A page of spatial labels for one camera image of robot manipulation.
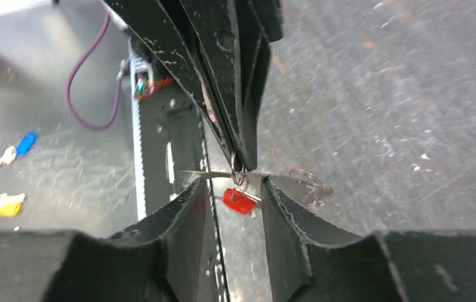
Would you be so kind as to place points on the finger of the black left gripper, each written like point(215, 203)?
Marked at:
point(171, 54)
point(259, 24)

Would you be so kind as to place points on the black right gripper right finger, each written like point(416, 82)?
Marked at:
point(310, 259)

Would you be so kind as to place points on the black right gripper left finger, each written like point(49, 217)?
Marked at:
point(73, 266)

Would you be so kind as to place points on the red tag key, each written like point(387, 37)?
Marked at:
point(239, 198)

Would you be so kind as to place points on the silver metal key holder plate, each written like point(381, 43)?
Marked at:
point(313, 190)

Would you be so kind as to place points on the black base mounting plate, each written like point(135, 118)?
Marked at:
point(171, 146)

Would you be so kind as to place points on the yellow tag key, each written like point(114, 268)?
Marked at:
point(10, 205)

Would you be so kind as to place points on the spare blue tag key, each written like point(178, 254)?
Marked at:
point(13, 152)

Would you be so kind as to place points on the white toothed cable duct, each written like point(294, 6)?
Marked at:
point(136, 131)

